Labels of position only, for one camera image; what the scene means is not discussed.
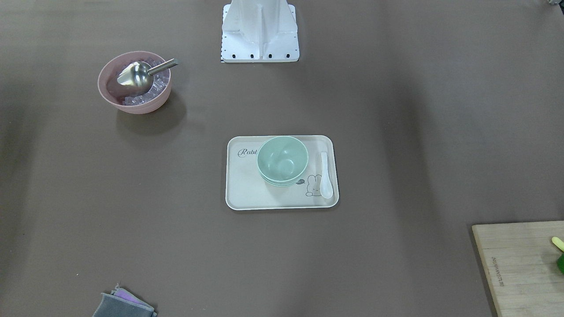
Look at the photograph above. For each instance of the white spoon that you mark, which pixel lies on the white spoon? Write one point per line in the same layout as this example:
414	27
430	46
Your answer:
326	187

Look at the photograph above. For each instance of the green lime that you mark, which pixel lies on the green lime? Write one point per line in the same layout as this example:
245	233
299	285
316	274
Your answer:
560	263

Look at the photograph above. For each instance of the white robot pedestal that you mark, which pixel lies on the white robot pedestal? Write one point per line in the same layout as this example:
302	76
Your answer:
259	31

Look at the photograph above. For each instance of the green bowl end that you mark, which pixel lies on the green bowl end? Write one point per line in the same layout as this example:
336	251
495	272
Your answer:
291	180

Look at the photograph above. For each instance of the beige serving tray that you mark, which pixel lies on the beige serving tray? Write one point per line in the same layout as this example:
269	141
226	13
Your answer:
246	190

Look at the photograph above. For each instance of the grey folded cloth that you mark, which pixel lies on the grey folded cloth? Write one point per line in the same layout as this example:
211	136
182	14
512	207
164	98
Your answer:
122	303

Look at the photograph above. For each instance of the metal scoop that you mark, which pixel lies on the metal scoop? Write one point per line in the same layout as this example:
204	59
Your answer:
138	77

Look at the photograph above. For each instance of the green bowl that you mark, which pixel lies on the green bowl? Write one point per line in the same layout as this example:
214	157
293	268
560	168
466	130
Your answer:
282	184
282	158

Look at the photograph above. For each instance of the pink bowl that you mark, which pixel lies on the pink bowl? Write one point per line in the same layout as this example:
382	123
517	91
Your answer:
151	101

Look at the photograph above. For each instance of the yellow plastic knife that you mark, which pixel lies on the yellow plastic knife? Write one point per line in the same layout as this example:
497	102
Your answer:
557	242

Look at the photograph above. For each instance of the bamboo cutting board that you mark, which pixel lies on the bamboo cutting board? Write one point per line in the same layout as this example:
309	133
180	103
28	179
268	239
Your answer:
520	264

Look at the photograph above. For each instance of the green bowl on tray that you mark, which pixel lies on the green bowl on tray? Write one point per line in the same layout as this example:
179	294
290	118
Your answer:
282	184

